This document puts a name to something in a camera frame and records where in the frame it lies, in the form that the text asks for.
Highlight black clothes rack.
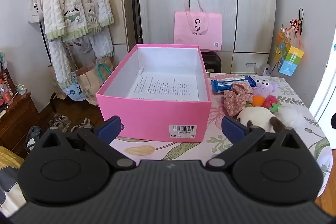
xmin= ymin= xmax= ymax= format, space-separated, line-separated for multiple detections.
xmin=38 ymin=0 xmax=62 ymax=112

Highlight grey bedding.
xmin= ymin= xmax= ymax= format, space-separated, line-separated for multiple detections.
xmin=0 ymin=166 xmax=27 ymax=219

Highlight white fluffy ball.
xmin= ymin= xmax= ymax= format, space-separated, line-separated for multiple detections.
xmin=278 ymin=106 xmax=306 ymax=130

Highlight orange ribbon bundle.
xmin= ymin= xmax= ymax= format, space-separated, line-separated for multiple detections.
xmin=289 ymin=7 xmax=305 ymax=39

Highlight colourful gift bag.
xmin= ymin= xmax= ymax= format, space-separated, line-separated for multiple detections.
xmin=274 ymin=27 xmax=305 ymax=76

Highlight yellow blanket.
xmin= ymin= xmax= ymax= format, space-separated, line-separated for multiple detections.
xmin=0 ymin=145 xmax=25 ymax=169

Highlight floral scrunchie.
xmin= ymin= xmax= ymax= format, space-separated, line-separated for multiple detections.
xmin=224 ymin=81 xmax=254 ymax=117

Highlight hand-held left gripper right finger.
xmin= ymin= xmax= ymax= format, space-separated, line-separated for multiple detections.
xmin=207 ymin=116 xmax=299 ymax=171

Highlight blue patterned bag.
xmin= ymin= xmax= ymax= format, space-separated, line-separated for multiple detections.
xmin=64 ymin=82 xmax=86 ymax=102

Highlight clear plastic wrapper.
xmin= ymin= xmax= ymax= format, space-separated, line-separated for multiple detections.
xmin=262 ymin=63 xmax=275 ymax=76

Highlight red-label bottle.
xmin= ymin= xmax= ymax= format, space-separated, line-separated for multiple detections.
xmin=0 ymin=80 xmax=13 ymax=105

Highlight pink cardboard box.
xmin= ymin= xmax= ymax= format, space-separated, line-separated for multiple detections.
xmin=96 ymin=43 xmax=213 ymax=143

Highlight brown paper bag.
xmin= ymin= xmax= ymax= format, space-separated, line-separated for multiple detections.
xmin=76 ymin=56 xmax=114 ymax=106

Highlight strawberry plush toy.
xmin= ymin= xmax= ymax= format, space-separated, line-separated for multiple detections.
xmin=263 ymin=97 xmax=282 ymax=112

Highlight white brown plush toy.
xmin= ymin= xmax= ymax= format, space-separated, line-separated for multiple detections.
xmin=236 ymin=106 xmax=286 ymax=133

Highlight printed paper sheet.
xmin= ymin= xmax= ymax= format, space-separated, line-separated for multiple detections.
xmin=127 ymin=74 xmax=200 ymax=102

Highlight purple plush toy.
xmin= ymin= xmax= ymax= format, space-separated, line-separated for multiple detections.
xmin=252 ymin=78 xmax=279 ymax=98

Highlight pink shopping bag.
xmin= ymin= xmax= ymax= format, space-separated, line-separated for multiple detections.
xmin=173 ymin=0 xmax=222 ymax=51

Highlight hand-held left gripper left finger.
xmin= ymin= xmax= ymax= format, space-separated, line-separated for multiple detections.
xmin=39 ymin=116 xmax=137 ymax=170

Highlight dark blue cloth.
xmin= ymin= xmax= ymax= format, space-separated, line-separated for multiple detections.
xmin=25 ymin=126 xmax=44 ymax=152

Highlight floral tablecloth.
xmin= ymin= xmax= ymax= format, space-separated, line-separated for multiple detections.
xmin=110 ymin=73 xmax=331 ymax=198

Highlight wooden cabinet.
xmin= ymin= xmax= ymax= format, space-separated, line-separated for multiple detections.
xmin=0 ymin=91 xmax=40 ymax=159

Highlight fluffy white pajama pants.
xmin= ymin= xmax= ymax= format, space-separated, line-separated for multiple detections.
xmin=49 ymin=28 xmax=114 ymax=89

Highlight blue wipes packet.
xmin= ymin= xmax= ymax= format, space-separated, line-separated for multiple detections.
xmin=211 ymin=75 xmax=257 ymax=93

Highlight black suitcase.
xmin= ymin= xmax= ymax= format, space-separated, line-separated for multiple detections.
xmin=201 ymin=51 xmax=222 ymax=73

